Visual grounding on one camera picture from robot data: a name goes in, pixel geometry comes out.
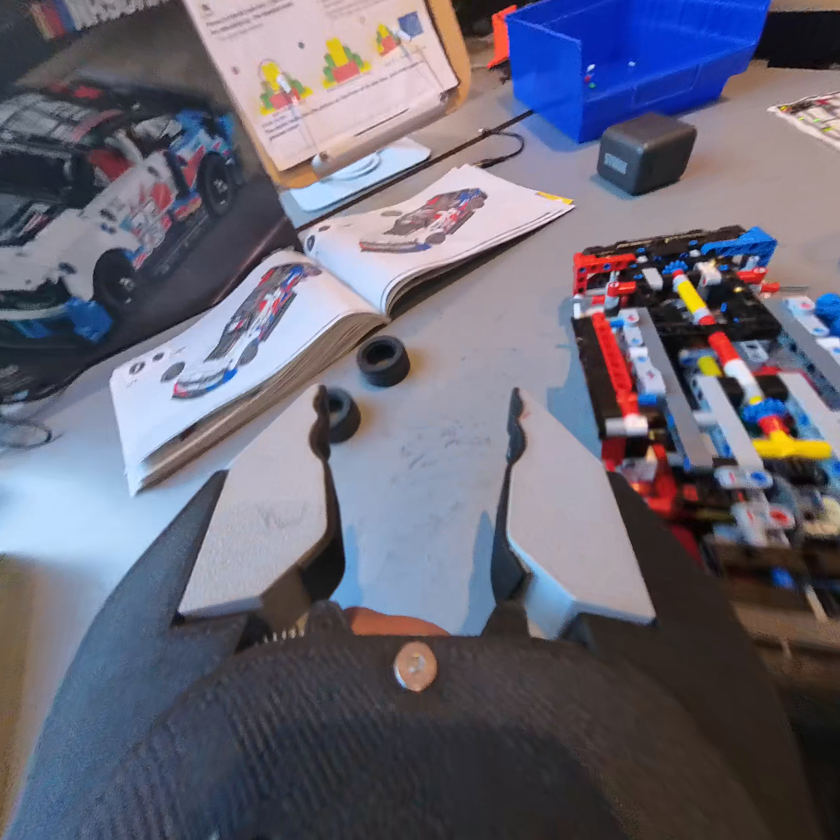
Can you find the grey desk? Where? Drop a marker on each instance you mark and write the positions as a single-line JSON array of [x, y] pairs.
[[446, 459]]

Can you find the printed sticker sheet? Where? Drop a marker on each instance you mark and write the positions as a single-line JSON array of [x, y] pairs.
[[810, 118]]

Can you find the dark grey power adapter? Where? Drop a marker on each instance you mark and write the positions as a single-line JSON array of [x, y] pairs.
[[646, 154]]

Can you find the black toy tyre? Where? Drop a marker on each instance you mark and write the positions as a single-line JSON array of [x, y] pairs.
[[344, 417], [384, 361]]

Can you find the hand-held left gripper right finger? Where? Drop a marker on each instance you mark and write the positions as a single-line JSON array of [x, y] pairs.
[[571, 538]]

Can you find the blue plastic bin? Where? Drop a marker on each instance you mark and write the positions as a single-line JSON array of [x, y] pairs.
[[558, 98]]

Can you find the toy brick car chassis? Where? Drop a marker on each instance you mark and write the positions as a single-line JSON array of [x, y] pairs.
[[689, 367]]

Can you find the printed instruction sheet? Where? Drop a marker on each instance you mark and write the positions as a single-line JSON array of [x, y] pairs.
[[315, 65]]

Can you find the open instruction booklet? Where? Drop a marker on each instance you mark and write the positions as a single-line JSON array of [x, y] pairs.
[[275, 341]]

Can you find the white stand base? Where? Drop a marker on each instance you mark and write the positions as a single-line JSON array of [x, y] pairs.
[[394, 161]]

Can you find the toy car box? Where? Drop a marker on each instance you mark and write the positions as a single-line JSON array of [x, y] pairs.
[[98, 216]]

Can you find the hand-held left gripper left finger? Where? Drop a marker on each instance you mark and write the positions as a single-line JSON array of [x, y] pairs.
[[262, 525]]

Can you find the orange plastic object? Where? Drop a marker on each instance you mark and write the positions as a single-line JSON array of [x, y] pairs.
[[502, 33]]

